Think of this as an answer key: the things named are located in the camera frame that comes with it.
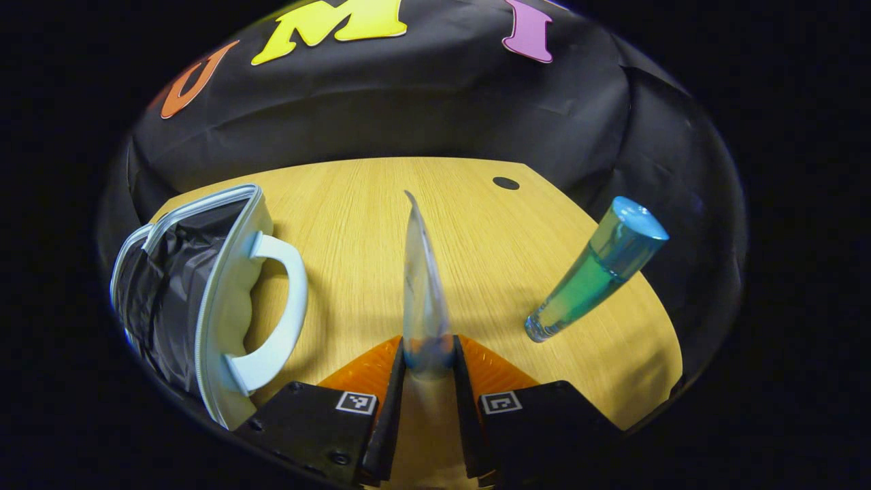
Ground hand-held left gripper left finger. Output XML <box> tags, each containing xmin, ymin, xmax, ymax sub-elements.
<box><xmin>233</xmin><ymin>335</ymin><xmax>407</xmax><ymax>487</ymax></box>

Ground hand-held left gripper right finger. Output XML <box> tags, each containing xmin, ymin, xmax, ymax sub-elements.
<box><xmin>453</xmin><ymin>333</ymin><xmax>623</xmax><ymax>480</ymax></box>

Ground clear blue skin care tube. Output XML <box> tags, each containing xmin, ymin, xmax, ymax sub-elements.
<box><xmin>401</xmin><ymin>189</ymin><xmax>455</xmax><ymax>382</ymax></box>

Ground teal bottle with blue cap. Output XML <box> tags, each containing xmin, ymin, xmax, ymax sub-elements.
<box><xmin>524</xmin><ymin>196</ymin><xmax>670</xmax><ymax>344</ymax></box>

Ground light blue suitcase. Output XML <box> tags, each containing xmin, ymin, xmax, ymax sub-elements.
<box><xmin>109</xmin><ymin>184</ymin><xmax>309</xmax><ymax>431</ymax></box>

